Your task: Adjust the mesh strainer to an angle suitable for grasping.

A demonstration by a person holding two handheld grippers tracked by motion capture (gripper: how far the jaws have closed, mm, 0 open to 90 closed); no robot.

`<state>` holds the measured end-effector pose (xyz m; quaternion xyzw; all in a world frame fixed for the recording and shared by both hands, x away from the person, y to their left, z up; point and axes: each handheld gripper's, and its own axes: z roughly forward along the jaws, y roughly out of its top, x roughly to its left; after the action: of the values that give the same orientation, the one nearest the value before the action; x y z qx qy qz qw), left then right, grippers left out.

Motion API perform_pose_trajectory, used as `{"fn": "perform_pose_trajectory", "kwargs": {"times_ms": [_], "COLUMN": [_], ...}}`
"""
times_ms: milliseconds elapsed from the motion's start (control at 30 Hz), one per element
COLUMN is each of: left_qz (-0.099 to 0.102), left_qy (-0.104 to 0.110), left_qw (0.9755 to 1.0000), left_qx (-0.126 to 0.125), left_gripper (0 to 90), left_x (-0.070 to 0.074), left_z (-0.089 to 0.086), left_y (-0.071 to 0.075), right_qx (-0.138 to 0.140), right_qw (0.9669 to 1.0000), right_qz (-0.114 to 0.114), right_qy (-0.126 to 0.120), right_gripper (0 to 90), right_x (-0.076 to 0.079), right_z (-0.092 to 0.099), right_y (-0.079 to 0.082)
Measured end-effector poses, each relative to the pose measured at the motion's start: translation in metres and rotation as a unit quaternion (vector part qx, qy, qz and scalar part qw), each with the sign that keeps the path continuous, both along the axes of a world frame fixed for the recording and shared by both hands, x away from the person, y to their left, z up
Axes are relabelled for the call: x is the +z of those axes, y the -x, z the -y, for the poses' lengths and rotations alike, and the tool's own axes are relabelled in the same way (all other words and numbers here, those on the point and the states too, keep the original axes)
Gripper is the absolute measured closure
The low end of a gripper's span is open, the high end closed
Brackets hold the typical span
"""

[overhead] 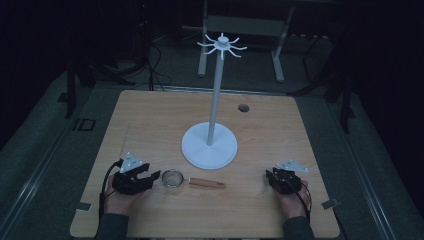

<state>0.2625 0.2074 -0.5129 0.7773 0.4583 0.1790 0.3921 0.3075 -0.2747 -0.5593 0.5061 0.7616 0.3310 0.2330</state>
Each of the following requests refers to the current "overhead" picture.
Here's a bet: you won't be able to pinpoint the grey tape piece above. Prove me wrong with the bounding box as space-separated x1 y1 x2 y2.
321 198 341 211
75 201 93 213

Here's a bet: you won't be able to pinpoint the black rectangular floor frame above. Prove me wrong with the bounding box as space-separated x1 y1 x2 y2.
72 117 97 132

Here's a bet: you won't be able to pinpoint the person's right hand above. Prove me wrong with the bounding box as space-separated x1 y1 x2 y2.
277 179 312 220

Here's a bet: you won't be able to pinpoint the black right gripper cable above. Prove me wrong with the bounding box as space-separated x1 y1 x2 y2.
289 179 313 224

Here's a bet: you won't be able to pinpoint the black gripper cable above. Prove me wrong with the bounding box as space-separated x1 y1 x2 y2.
289 179 313 224
97 159 124 221

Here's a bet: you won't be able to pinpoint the black stand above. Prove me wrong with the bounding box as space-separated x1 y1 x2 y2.
57 58 88 120

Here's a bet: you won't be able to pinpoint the white hook stand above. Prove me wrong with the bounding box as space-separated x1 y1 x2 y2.
180 32 249 171

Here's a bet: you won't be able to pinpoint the person's left hand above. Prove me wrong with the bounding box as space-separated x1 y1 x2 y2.
103 183 145 217

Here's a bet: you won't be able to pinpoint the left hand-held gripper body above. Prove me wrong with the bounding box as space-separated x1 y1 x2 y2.
111 151 151 196

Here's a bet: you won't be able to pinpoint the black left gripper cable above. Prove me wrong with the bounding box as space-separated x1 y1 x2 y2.
97 159 124 221

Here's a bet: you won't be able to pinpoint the small strainer with wooden handle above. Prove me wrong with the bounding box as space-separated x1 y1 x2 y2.
161 168 227 191

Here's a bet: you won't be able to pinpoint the black floor cables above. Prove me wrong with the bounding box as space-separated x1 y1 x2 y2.
89 19 174 92

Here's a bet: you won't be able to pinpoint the grey metal-legged desk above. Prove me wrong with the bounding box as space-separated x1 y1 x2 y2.
197 0 298 84

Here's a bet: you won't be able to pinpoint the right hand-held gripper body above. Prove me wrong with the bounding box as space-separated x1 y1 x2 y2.
268 159 310 196

